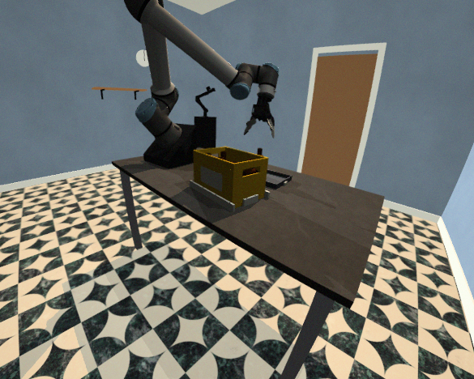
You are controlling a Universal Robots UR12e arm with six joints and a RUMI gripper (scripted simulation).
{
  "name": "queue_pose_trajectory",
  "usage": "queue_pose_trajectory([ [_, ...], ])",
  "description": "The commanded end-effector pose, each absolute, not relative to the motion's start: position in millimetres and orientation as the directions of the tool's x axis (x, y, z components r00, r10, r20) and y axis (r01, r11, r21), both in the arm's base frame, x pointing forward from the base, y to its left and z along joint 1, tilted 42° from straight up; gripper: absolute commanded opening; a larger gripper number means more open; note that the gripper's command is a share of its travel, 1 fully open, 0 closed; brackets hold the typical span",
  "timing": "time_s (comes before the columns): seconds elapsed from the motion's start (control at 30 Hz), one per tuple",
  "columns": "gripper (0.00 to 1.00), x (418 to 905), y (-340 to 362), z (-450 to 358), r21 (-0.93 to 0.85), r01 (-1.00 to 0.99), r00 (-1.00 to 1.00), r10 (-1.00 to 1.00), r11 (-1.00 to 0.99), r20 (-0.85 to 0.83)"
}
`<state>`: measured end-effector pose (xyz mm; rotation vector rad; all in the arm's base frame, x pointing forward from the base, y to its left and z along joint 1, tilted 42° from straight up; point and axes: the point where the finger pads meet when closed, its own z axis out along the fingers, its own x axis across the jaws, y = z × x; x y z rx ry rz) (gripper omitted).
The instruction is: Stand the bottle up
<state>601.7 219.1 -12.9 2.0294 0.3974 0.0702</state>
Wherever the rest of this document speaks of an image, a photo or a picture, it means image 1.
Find yellow bottle crate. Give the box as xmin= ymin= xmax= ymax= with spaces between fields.
xmin=194 ymin=147 xmax=268 ymax=208

